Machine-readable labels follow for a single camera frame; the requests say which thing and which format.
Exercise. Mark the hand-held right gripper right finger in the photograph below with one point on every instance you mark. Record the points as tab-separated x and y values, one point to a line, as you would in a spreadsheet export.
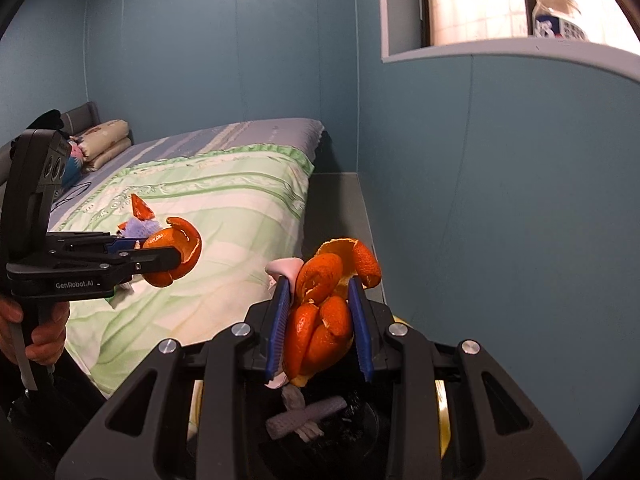
361	330

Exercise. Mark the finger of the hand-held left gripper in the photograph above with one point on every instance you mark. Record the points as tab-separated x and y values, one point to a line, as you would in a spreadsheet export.
122	244
160	260

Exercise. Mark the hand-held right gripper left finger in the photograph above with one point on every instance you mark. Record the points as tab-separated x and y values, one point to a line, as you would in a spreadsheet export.
280	330

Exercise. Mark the orange peel small piece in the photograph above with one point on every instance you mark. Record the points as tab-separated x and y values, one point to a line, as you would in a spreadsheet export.
141	209

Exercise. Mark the large orange peel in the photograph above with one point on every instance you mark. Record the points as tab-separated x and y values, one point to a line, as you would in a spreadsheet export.
320	325

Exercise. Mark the yellow-rimmed black trash bin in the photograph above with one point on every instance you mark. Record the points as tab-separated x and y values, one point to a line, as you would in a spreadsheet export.
442	420

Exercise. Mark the person's left forearm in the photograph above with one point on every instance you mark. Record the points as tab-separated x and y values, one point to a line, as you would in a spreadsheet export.
30	420

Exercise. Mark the person's left hand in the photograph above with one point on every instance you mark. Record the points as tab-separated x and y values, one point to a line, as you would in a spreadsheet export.
50	340

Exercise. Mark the blue floral folded quilt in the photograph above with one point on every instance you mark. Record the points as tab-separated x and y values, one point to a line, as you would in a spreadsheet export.
72	165

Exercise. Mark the green floral quilt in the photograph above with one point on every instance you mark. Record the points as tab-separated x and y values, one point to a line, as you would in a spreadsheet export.
225	200

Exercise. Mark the pile of black clothes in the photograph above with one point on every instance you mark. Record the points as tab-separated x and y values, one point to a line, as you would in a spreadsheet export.
47	119

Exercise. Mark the beige folded quilt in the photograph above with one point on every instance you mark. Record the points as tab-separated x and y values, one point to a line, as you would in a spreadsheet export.
105	135

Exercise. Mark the grey bed headboard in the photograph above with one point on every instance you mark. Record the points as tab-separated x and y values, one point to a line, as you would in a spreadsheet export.
82	115

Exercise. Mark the clear jar with blue label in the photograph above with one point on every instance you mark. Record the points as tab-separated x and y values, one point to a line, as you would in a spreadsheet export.
550	20

